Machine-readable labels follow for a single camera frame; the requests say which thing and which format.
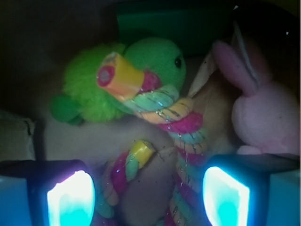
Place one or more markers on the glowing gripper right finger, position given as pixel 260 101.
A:
pixel 253 190

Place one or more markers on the green plush duck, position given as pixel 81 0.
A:
pixel 83 100

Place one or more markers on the pink plush bunny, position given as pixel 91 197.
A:
pixel 266 117

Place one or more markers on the dark green block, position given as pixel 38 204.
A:
pixel 193 30

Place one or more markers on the multicolored twisted rope toy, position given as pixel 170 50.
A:
pixel 148 99

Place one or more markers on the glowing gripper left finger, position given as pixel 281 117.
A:
pixel 46 193

